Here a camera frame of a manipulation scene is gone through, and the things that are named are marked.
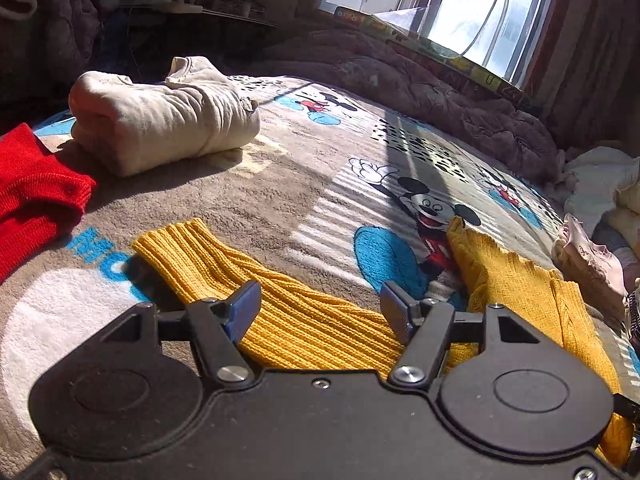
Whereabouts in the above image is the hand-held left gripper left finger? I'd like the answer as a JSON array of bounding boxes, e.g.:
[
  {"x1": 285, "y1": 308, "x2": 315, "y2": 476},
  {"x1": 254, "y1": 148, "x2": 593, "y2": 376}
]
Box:
[{"x1": 96, "y1": 280, "x2": 263, "y2": 386}]

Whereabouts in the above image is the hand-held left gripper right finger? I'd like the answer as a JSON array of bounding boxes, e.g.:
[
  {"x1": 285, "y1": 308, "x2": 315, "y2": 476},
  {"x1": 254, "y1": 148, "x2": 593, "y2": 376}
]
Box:
[{"x1": 380, "y1": 280, "x2": 543, "y2": 390}]

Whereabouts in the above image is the yellow knit sweater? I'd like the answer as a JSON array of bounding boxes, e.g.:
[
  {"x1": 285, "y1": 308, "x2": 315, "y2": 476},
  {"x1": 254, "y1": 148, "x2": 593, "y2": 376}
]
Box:
[{"x1": 132, "y1": 216, "x2": 635, "y2": 468}]

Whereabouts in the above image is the pile of white clothes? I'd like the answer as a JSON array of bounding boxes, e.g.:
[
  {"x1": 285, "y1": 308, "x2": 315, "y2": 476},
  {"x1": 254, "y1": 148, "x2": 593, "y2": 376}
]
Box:
[{"x1": 555, "y1": 146, "x2": 640, "y2": 241}]

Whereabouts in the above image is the printed cartoon blanket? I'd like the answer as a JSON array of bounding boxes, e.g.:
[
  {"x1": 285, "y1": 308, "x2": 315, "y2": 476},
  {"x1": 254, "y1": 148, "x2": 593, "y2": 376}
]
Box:
[{"x1": 0, "y1": 76, "x2": 640, "y2": 480}]

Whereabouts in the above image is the pink ruffled garment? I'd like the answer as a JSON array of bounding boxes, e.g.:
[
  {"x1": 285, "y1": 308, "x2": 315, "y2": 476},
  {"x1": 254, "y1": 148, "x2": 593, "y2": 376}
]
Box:
[{"x1": 551, "y1": 213, "x2": 629, "y2": 297}]

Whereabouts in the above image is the folded cream garment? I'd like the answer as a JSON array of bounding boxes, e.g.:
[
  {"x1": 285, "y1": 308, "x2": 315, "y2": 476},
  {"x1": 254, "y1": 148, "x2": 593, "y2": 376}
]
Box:
[{"x1": 68, "y1": 56, "x2": 261, "y2": 178}]

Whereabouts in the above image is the mauve quilted comforter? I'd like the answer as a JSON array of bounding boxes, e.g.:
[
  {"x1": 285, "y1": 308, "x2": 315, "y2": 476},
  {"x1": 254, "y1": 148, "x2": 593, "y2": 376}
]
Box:
[{"x1": 220, "y1": 27, "x2": 563, "y2": 183}]

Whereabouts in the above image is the red knit garment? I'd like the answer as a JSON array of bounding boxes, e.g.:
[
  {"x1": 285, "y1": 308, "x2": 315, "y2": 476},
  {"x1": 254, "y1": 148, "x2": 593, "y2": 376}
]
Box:
[{"x1": 0, "y1": 123, "x2": 97, "y2": 283}]

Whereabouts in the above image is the cluttered dark desk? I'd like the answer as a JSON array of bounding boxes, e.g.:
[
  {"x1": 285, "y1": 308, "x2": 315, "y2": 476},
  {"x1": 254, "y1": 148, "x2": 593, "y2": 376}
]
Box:
[{"x1": 102, "y1": 0, "x2": 278, "y2": 63}]

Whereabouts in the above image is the dark red curtain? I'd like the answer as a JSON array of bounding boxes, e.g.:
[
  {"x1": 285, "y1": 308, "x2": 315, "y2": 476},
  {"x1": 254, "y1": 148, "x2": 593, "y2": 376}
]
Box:
[{"x1": 522, "y1": 0, "x2": 640, "y2": 153}]

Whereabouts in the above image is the dark puffy jacket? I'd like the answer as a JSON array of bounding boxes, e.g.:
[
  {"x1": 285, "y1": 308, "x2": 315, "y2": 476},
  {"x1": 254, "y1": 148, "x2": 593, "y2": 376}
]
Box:
[{"x1": 30, "y1": 0, "x2": 103, "y2": 86}]

